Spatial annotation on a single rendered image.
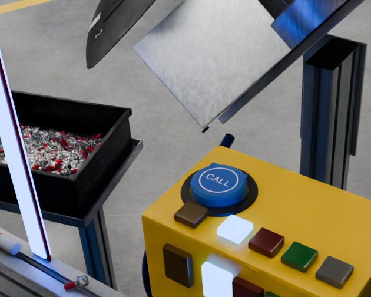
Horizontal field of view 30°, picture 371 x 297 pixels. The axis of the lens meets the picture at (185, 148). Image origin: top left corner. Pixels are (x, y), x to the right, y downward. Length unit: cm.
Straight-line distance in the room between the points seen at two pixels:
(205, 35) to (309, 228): 41
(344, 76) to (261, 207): 55
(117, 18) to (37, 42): 221
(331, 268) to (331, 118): 59
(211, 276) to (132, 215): 165
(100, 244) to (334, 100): 40
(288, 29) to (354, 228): 38
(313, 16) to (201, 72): 15
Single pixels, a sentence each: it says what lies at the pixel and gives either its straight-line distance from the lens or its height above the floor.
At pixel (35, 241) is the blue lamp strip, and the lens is 75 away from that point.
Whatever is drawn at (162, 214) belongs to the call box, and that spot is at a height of 107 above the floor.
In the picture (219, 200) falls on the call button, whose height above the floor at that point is 108.
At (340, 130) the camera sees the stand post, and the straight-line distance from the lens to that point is 106.
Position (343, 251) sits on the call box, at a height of 107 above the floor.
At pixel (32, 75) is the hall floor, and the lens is 292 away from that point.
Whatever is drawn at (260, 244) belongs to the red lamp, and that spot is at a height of 108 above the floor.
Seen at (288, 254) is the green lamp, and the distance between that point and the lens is 44.
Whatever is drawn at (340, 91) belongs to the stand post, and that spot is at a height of 86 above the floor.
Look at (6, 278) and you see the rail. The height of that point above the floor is 84.
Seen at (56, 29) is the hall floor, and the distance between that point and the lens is 328.
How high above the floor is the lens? 139
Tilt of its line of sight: 36 degrees down
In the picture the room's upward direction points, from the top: 5 degrees counter-clockwise
